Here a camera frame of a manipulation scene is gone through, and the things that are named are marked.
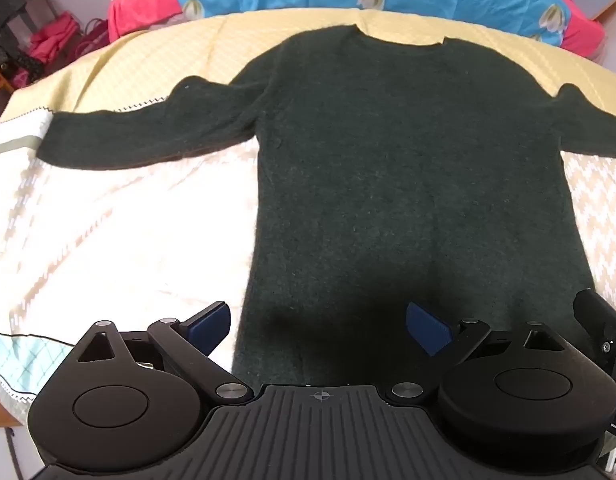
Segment pink bags on floor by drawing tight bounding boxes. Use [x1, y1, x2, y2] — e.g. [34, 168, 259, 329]
[12, 12, 110, 89]

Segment dark green knit sweater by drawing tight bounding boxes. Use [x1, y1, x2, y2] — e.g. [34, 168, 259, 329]
[38, 26, 616, 387]

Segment patterned beige yellow bedspread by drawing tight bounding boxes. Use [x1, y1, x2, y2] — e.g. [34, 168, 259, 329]
[0, 8, 616, 413]

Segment red bed sheet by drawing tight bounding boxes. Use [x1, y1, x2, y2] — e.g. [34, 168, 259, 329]
[108, 0, 605, 58]

